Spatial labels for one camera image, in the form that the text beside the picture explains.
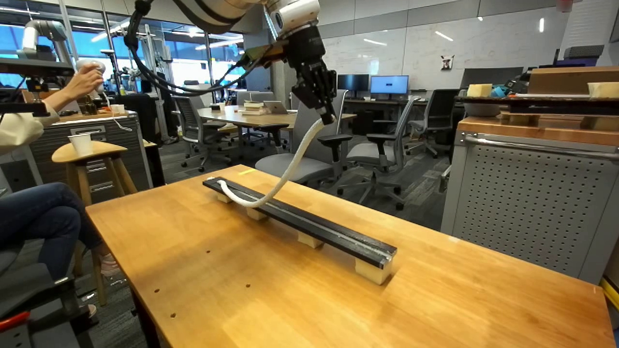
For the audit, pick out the white lamp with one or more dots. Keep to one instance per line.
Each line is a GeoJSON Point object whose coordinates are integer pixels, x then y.
{"type": "Point", "coordinates": [29, 39]}

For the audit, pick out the round wooden stool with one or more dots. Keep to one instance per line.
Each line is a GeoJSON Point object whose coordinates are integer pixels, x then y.
{"type": "Point", "coordinates": [106, 151]}

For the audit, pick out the white handheld controller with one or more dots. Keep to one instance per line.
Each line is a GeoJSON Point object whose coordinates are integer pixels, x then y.
{"type": "Point", "coordinates": [89, 64]}

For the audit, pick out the wooden box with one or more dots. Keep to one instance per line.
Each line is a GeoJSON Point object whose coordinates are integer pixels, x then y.
{"type": "Point", "coordinates": [572, 79]}

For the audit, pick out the person's hand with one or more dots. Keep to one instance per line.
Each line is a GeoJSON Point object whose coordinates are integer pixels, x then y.
{"type": "Point", "coordinates": [85, 79]}

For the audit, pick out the grey mesh office chair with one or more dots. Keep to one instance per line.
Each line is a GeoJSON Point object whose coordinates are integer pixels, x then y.
{"type": "Point", "coordinates": [373, 151]}

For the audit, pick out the small wall poster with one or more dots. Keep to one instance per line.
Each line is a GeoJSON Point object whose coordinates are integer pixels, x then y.
{"type": "Point", "coordinates": [447, 62]}

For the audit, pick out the black office chair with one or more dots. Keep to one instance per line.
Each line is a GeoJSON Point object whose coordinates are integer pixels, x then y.
{"type": "Point", "coordinates": [441, 108]}

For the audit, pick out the dark computer monitor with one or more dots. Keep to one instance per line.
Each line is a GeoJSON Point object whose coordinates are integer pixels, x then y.
{"type": "Point", "coordinates": [352, 85]}

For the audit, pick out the black grooved rail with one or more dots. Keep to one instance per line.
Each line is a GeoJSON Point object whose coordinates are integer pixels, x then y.
{"type": "Point", "coordinates": [321, 228]}

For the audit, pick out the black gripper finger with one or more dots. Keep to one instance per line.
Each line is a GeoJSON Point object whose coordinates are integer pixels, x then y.
{"type": "Point", "coordinates": [319, 103]}
{"type": "Point", "coordinates": [330, 93]}

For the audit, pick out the yellow strip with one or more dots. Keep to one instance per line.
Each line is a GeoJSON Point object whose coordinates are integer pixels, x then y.
{"type": "Point", "coordinates": [611, 292]}

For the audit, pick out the dark office chair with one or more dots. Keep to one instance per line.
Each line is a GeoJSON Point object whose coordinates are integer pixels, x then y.
{"type": "Point", "coordinates": [31, 290]}

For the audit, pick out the black shelf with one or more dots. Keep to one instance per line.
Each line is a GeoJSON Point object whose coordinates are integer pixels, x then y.
{"type": "Point", "coordinates": [31, 66]}

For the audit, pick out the person's leg in jeans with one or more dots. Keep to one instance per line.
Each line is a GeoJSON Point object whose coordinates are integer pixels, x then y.
{"type": "Point", "coordinates": [38, 215]}

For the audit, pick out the book stack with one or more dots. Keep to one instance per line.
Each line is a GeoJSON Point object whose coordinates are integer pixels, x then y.
{"type": "Point", "coordinates": [263, 106]}

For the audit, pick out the grey perforated tool cabinet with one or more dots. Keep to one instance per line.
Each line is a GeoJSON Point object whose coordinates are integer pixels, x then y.
{"type": "Point", "coordinates": [528, 205]}

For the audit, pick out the small grey office chair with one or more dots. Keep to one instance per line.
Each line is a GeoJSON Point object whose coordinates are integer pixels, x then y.
{"type": "Point", "coordinates": [189, 118]}

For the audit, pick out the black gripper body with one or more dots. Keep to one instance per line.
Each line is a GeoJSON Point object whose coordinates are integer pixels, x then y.
{"type": "Point", "coordinates": [309, 58]}

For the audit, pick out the blue tool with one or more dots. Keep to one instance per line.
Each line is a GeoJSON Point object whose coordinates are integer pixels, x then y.
{"type": "Point", "coordinates": [503, 89]}

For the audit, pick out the grey drawer cabinet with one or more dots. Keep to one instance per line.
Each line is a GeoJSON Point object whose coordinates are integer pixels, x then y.
{"type": "Point", "coordinates": [127, 141]}

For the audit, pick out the person's shoe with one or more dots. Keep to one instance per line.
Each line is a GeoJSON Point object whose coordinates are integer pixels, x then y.
{"type": "Point", "coordinates": [89, 313]}

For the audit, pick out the pale foam block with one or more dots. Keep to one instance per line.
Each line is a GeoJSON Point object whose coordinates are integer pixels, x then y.
{"type": "Point", "coordinates": [603, 89]}
{"type": "Point", "coordinates": [477, 91]}

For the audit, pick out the red bar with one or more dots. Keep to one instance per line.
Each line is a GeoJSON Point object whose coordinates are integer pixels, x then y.
{"type": "Point", "coordinates": [11, 319]}

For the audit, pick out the person's white shirt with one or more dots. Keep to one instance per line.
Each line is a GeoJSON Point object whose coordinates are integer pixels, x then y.
{"type": "Point", "coordinates": [19, 128]}

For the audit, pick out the white paper cup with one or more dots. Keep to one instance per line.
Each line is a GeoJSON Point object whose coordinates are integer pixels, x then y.
{"type": "Point", "coordinates": [79, 145]}

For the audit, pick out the grey boxy device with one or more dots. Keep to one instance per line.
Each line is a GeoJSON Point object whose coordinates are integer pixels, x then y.
{"type": "Point", "coordinates": [582, 54]}

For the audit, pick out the large grey office chair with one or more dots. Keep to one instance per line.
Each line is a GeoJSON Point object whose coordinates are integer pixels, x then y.
{"type": "Point", "coordinates": [270, 164]}

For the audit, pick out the small white box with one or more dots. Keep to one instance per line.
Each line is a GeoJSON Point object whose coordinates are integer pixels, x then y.
{"type": "Point", "coordinates": [116, 108]}

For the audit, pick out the wooden office desk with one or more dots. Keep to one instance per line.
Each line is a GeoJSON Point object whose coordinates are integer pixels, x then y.
{"type": "Point", "coordinates": [257, 120]}

